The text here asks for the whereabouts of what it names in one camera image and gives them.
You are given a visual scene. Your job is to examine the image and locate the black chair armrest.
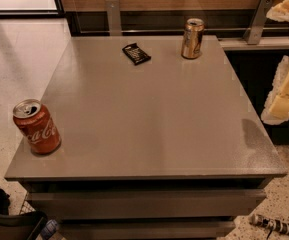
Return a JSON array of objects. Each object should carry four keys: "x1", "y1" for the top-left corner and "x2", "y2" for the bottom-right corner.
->
[{"x1": 0, "y1": 189, "x2": 47, "y2": 240}]

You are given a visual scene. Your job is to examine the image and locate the right metal wall bracket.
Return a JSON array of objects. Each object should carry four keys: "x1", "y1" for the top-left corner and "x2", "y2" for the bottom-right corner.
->
[{"x1": 243, "y1": 0, "x2": 275, "y2": 45}]

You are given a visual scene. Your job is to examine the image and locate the black white striped cylinder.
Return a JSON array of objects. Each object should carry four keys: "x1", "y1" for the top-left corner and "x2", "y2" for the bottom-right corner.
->
[{"x1": 249, "y1": 214, "x2": 289, "y2": 236}]

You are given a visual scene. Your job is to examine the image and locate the metal wall bracket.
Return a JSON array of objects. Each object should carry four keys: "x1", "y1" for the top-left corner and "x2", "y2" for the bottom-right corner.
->
[
  {"x1": 243, "y1": 0, "x2": 275, "y2": 45},
  {"x1": 105, "y1": 0, "x2": 122, "y2": 36}
]

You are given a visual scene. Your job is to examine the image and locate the left metal wall bracket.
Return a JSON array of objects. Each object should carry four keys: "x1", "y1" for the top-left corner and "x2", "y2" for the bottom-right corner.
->
[{"x1": 105, "y1": 0, "x2": 122, "y2": 36}]

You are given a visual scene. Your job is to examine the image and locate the red coca-cola can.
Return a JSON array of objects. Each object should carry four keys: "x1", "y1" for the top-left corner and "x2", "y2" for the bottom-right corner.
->
[{"x1": 13, "y1": 99, "x2": 61, "y2": 155}]

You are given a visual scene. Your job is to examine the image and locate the blue bottle cap object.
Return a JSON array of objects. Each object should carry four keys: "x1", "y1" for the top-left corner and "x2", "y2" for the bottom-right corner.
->
[{"x1": 40, "y1": 220, "x2": 59, "y2": 240}]

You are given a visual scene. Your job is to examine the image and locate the grey cabinet with drawers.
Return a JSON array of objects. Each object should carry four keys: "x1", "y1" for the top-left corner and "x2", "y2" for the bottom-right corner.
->
[{"x1": 6, "y1": 36, "x2": 286, "y2": 240}]

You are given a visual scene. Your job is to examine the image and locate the gold soda can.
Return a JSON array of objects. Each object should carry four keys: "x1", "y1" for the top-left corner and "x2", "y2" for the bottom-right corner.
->
[{"x1": 181, "y1": 18, "x2": 204, "y2": 59}]

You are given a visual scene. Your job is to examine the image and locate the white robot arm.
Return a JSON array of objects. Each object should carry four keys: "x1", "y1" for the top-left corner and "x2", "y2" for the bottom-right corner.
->
[{"x1": 261, "y1": 0, "x2": 289, "y2": 125}]

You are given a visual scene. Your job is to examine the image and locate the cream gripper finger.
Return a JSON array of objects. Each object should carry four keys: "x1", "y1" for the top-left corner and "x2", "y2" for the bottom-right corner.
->
[
  {"x1": 261, "y1": 56, "x2": 289, "y2": 125},
  {"x1": 266, "y1": 0, "x2": 289, "y2": 22}
]

